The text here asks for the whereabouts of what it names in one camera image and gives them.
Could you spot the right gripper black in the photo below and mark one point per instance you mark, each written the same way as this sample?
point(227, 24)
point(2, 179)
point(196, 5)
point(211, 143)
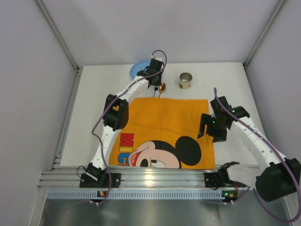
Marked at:
point(209, 128)

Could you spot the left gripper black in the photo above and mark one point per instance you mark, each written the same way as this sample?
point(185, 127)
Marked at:
point(154, 80)

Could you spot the light blue plate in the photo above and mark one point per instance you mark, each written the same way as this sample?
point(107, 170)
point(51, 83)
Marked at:
point(138, 67)

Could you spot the gold metal spoon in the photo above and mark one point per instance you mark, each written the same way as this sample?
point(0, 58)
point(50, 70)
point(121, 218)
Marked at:
point(161, 89)

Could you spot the orange cartoon mouse towel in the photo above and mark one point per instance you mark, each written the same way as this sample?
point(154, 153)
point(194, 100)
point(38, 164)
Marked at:
point(163, 133)

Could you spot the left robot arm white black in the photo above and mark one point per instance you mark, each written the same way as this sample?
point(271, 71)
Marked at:
point(116, 114)

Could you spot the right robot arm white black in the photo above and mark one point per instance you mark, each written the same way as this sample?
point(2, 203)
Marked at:
point(277, 177)

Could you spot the small metal cup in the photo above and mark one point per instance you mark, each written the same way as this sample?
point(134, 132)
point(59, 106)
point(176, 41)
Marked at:
point(185, 80)

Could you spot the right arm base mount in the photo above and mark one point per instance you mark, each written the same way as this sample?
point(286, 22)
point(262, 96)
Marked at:
point(214, 181)

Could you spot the aluminium rail beam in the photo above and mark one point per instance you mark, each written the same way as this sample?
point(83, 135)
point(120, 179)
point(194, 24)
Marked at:
point(131, 178)

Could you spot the slotted cable duct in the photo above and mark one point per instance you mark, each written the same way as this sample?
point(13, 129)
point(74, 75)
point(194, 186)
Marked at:
point(141, 194)

